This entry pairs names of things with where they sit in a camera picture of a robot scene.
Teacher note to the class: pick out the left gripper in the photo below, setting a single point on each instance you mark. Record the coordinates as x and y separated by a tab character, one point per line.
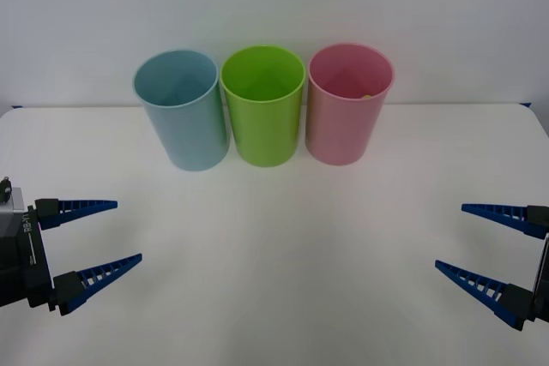
25	263

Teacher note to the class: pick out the green plastic bin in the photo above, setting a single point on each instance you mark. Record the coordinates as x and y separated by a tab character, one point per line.
263	132

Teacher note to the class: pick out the pale blue plastic bin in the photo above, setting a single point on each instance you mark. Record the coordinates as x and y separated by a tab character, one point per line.
188	134

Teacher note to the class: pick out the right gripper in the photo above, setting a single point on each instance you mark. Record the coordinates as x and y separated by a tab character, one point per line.
542	280

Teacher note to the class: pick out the pink plastic bin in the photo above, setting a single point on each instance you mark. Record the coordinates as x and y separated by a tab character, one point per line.
339	130

